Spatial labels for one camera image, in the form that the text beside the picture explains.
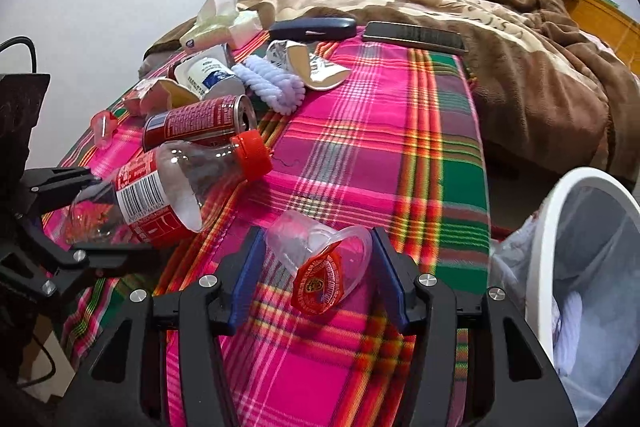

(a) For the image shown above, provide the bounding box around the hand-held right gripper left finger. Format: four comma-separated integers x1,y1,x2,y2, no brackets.
62,227,266,427

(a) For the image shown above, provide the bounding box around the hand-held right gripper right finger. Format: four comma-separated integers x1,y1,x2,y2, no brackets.
372,227,581,427

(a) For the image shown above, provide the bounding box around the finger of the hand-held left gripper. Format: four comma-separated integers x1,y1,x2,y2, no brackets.
17,212,156,295
20,166,103,208

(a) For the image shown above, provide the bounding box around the clear jelly cup red lid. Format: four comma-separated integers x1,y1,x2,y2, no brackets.
264,209,373,315

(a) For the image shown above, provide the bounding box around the clear plastic bottle red cap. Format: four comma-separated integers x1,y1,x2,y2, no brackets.
67,130,273,250

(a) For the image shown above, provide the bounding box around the white paper bag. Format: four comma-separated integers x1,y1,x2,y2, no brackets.
122,77,201,118

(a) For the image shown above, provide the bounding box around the white trash bin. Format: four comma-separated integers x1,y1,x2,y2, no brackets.
525,167,640,427

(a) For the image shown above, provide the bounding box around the patterned paper wrapper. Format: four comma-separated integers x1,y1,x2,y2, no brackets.
265,39,350,92

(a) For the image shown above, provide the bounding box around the small pink jelly cup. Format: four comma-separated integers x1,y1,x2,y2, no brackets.
90,109,119,151

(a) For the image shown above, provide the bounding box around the pink plaid blanket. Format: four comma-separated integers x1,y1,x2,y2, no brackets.
42,24,493,427

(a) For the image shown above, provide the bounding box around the red soda can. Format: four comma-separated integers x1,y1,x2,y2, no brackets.
142,94,258,152

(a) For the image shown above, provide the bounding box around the white yogurt cup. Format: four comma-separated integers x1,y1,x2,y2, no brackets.
173,48,246,100

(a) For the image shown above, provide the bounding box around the white fluffy twisted cloth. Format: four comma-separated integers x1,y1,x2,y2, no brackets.
231,54,307,114

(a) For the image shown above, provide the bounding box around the yellow tissue pack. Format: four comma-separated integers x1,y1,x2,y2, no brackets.
180,0,263,54

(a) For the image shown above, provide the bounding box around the black phone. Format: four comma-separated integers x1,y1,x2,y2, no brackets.
362,21,469,55

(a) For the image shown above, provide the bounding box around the dark blue glasses case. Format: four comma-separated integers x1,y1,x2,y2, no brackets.
268,18,357,42

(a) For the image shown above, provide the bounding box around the brown fleece blanket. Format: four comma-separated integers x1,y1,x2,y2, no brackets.
137,0,640,188

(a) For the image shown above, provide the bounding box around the black cable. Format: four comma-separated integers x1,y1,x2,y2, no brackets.
0,36,38,75

